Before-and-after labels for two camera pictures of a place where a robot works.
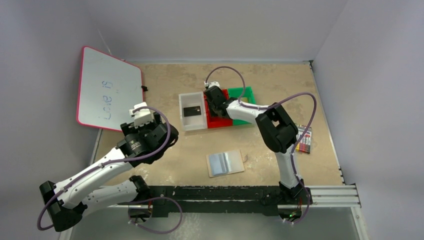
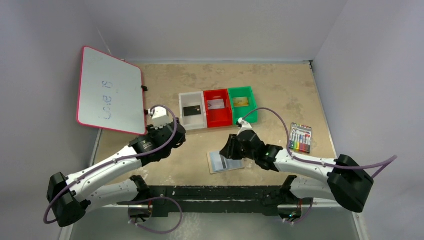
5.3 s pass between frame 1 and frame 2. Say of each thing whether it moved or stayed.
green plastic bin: stayed
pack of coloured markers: stayed
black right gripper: moved
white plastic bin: stayed
